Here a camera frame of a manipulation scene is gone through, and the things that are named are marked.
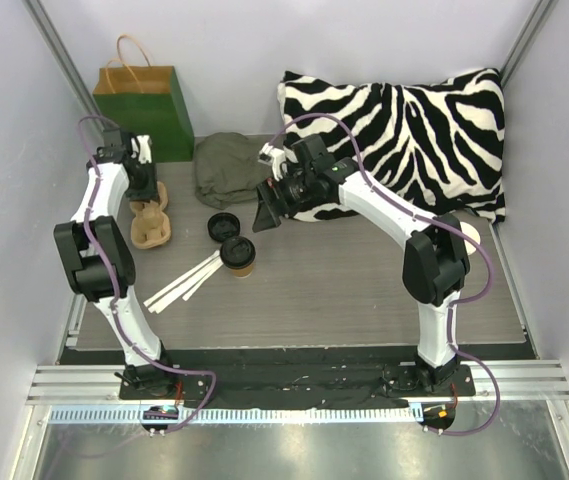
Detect brown pulp cup carrier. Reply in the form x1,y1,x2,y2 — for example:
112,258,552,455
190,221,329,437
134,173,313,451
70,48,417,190
129,181,171,250

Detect black plastic cup lid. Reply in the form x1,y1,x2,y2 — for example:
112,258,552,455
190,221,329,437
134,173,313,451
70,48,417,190
207,212,241,243

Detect green paper gift bag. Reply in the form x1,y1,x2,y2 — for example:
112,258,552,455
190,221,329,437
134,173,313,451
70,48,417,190
92,34,195,163

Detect brown paper cups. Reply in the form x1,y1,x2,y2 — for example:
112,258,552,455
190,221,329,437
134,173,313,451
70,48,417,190
460,221,481,256

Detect brown paper coffee cup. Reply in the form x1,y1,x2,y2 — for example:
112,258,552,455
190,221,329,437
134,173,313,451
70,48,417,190
229,262,255,278

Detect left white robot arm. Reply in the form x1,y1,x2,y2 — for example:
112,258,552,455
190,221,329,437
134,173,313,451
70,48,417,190
53,127,177,399

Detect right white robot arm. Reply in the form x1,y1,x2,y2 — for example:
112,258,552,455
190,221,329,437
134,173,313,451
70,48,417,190
253,135,470,395

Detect olive green folded cloth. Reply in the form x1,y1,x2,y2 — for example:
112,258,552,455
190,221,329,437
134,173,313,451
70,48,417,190
193,132,271,210

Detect white paper straw middle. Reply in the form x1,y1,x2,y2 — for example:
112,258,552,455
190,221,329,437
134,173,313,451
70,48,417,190
143,251,222,312

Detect white paper straw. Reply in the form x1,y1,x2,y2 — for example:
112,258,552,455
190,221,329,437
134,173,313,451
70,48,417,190
182,258,223,301
143,251,222,312
148,257,218,314

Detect white paper straw upper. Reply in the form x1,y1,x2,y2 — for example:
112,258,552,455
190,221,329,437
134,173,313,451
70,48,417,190
182,258,223,301

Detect white paper straw lower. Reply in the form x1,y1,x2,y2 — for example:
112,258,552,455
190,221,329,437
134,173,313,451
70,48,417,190
148,257,218,314

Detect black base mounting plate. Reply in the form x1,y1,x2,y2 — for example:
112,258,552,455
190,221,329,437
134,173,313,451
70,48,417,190
118,346,476,410

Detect zebra print pillow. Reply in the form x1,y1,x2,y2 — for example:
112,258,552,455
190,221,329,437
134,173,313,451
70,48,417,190
277,68,506,223

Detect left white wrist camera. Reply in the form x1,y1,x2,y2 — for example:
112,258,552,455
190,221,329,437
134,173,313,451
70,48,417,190
131,135,153,164

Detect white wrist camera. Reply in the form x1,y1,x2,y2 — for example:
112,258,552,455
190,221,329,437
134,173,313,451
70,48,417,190
131,135,153,164
257,143,287,181

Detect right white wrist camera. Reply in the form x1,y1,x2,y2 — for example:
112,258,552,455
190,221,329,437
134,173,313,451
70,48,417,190
257,143,287,181

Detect aluminium front rail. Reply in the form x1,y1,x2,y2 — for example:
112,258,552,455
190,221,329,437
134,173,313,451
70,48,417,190
27,360,569,431

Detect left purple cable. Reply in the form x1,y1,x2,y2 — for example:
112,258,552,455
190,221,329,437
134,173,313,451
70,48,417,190
76,114,218,432

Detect purple cable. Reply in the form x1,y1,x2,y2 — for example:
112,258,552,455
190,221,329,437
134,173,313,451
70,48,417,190
76,114,218,432
268,113,503,440

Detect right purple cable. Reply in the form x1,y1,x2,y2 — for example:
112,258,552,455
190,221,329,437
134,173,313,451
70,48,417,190
268,113,503,440

